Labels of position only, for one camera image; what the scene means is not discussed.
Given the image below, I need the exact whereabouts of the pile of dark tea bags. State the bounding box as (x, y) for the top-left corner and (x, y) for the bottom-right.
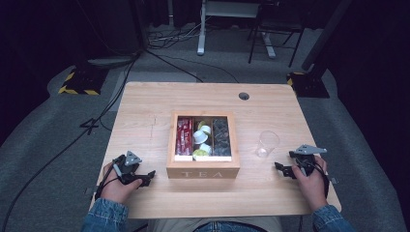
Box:
(212, 118), (232, 158)

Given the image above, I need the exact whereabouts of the wooden tea box glass lid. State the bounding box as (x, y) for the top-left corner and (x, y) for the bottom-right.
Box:
(165, 110), (241, 180)

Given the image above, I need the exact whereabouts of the tangle of floor cables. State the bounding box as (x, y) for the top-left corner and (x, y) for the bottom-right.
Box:
(146, 20), (208, 50)

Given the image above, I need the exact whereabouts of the yellow-black striped stand base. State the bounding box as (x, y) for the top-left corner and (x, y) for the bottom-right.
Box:
(286, 71), (331, 99)
(57, 66), (109, 97)

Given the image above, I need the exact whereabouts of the black chair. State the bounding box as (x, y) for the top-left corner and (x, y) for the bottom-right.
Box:
(247, 0), (306, 69)

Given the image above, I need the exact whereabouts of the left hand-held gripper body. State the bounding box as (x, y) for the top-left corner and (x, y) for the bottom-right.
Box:
(112, 150), (143, 186)

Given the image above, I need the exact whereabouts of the person's left hand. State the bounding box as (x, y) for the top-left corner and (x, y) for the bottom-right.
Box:
(101, 162), (143, 205)

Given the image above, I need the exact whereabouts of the clear plastic cup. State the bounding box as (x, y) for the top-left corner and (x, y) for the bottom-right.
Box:
(255, 130), (280, 159)

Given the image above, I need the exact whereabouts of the thin black floor cable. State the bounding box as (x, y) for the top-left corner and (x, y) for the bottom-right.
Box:
(159, 52), (240, 84)

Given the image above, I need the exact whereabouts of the white desk frame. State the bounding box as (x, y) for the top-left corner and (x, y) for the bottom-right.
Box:
(196, 0), (277, 59)

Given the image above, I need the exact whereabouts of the dark slanted pole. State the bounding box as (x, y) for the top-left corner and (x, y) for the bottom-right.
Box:
(301, 0), (353, 73)

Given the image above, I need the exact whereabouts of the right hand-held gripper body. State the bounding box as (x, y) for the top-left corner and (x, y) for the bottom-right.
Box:
(288, 144), (328, 177)

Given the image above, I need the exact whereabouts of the right hand-held gripper cable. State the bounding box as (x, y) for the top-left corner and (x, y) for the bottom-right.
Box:
(307, 159), (331, 199)

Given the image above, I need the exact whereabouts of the left hand-held gripper cable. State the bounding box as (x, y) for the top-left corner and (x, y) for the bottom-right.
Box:
(94, 158), (121, 201)

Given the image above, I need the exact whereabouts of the hand-held gripper cable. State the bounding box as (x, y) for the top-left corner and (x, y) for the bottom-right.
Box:
(307, 159), (331, 199)
(94, 158), (121, 201)

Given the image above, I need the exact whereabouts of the person's lap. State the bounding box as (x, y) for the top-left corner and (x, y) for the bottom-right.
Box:
(146, 216), (285, 232)

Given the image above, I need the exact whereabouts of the bundle of red tea sachets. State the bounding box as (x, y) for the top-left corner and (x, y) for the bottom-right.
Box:
(175, 117), (194, 157)

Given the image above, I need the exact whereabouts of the long black floor cable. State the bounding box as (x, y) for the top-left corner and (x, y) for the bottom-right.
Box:
(0, 52), (141, 232)

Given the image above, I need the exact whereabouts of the person's right hand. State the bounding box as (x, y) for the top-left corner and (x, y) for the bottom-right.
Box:
(291, 155), (330, 213)

